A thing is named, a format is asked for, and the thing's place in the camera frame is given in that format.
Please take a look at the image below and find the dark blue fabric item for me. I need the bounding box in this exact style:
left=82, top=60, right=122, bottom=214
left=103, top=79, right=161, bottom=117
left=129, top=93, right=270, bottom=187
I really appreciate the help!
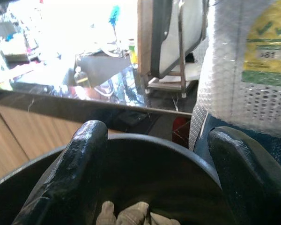
left=189, top=105, right=281, bottom=169

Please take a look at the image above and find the round black plastic bucket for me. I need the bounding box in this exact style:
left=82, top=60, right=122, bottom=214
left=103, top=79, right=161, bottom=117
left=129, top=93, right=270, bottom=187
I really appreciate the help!
left=0, top=133, right=236, bottom=225

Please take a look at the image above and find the beige crumpled cloth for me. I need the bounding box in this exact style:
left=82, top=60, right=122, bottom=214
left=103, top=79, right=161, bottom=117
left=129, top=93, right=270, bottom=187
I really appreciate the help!
left=95, top=201, right=181, bottom=225

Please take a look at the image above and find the wooden cabinet with dark top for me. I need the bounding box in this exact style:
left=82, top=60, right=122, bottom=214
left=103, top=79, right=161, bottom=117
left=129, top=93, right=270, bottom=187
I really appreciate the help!
left=0, top=88, right=193, bottom=185

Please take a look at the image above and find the red box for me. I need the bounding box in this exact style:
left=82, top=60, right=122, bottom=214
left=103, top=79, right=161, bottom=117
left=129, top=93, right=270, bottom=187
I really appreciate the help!
left=172, top=117, right=191, bottom=148

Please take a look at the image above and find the dark bottle with yellow band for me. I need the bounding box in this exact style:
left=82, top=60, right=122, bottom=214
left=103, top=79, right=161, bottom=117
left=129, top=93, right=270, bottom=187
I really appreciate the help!
left=73, top=66, right=90, bottom=89

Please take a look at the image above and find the green plastic bottle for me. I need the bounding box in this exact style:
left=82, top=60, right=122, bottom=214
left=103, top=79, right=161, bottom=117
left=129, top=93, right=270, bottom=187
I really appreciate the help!
left=128, top=39, right=139, bottom=65

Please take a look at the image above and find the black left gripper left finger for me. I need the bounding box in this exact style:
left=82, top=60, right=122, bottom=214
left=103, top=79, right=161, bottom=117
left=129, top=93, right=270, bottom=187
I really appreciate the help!
left=11, top=120, right=109, bottom=225

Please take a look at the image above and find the white padded board black edging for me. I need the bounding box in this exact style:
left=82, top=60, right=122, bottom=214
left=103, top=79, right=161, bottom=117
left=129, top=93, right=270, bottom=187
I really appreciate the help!
left=150, top=0, right=208, bottom=79

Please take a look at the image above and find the wooden frame stand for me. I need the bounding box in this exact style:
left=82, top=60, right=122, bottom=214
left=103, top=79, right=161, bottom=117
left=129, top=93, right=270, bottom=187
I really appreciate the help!
left=137, top=0, right=199, bottom=98

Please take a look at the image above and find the blue duster brush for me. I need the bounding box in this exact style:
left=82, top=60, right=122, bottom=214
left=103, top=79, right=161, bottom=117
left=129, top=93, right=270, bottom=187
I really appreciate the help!
left=108, top=5, right=121, bottom=56

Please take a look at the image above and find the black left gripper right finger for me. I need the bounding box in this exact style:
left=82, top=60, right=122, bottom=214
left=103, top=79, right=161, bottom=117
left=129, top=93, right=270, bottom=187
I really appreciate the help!
left=207, top=126, right=281, bottom=225

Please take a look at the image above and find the white paper towel pack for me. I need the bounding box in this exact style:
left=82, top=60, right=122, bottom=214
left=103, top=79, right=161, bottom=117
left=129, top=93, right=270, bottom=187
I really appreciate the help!
left=196, top=0, right=281, bottom=139

